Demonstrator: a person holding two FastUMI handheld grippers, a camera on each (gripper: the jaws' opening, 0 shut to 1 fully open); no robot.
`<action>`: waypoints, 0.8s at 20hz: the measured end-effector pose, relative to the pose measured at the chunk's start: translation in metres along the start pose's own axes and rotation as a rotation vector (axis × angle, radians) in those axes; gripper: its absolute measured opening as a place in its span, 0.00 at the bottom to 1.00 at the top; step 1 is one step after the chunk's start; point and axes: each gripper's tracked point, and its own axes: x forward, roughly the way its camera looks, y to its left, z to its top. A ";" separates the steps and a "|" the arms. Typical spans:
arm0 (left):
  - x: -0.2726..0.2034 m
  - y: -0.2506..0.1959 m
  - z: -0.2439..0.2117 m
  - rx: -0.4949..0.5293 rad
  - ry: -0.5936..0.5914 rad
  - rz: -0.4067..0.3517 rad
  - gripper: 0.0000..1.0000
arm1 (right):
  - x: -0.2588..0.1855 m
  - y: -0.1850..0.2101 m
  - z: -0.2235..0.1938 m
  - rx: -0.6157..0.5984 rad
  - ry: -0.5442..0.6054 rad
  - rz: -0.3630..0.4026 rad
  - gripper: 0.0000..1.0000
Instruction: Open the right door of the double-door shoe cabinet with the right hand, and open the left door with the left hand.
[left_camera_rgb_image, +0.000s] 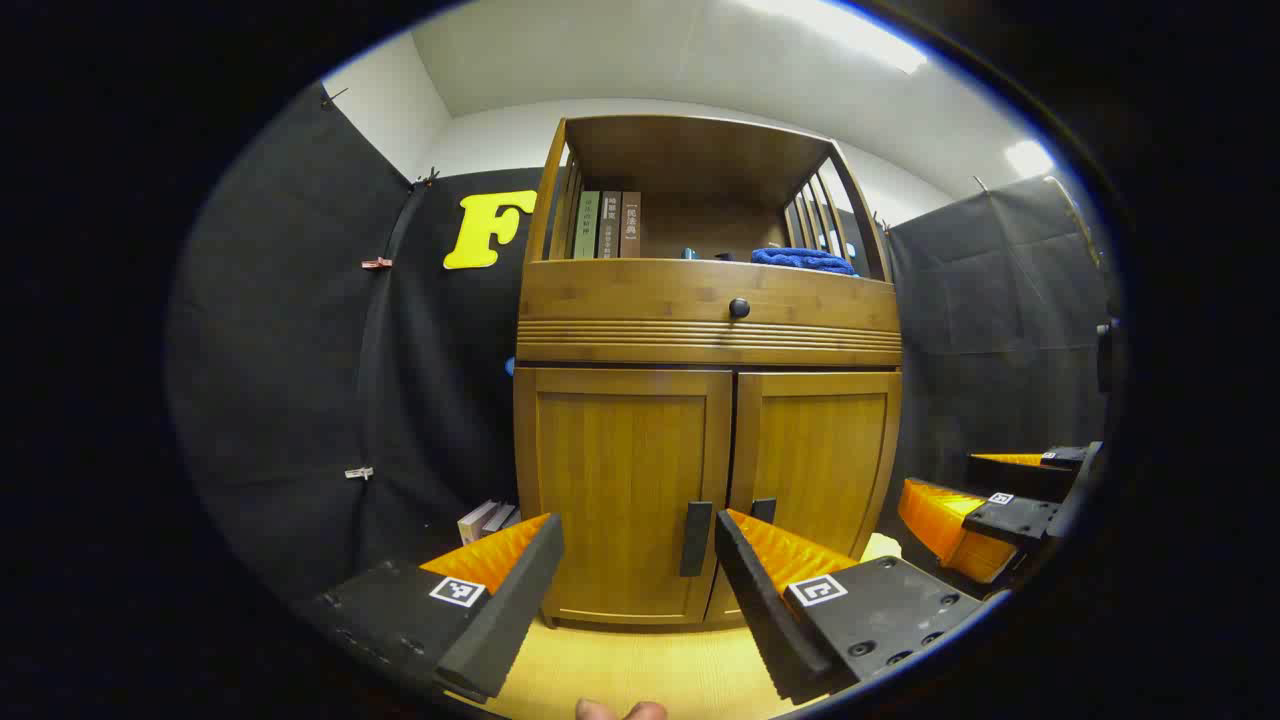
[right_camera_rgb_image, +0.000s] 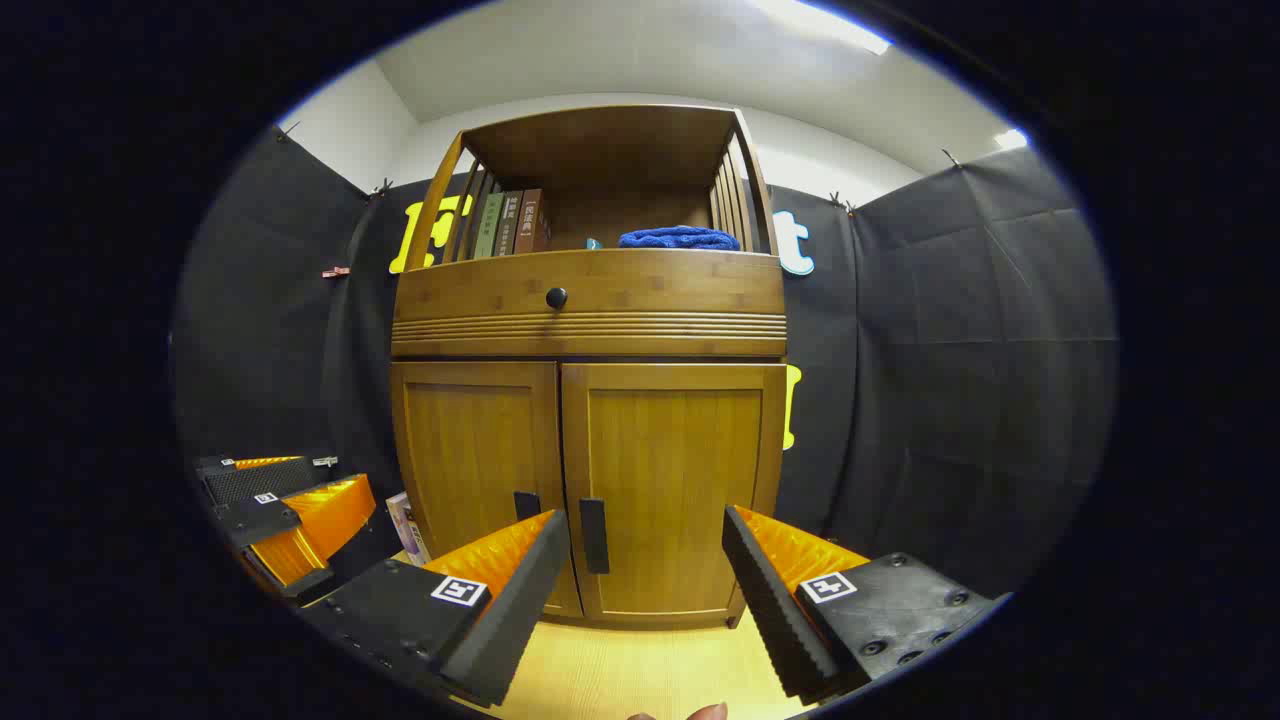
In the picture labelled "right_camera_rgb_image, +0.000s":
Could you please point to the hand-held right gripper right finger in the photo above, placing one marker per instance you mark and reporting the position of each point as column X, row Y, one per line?
column 775, row 610

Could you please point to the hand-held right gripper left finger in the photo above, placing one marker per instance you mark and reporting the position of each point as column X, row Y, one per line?
column 510, row 620

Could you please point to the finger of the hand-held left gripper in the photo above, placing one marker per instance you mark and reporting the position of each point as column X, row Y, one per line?
column 325, row 515
column 262, row 484

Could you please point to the wooden shoe cabinet door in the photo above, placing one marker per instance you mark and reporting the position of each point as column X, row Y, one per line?
column 480, row 440
column 680, row 450

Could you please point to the wooden double-door shoe cabinet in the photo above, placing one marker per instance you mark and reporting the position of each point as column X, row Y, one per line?
column 590, row 332

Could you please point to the wooden cabinet drawer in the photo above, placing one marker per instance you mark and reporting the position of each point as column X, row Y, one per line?
column 660, row 285

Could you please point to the lavender white book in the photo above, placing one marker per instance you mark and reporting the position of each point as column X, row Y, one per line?
column 408, row 525

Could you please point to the black backdrop cloth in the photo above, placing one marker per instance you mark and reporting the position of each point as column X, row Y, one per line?
column 950, row 350

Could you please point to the black round drawer knob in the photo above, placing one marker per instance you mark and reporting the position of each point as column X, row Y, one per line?
column 556, row 297

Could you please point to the grey-brown book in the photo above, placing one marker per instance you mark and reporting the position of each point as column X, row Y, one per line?
column 509, row 222

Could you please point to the blue folded towel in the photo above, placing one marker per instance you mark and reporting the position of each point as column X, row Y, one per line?
column 680, row 238

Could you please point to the small ceiling light panel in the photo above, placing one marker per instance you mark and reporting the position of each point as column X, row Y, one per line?
column 1011, row 139

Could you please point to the large ceiling light panel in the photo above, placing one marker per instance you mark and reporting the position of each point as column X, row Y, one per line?
column 830, row 25

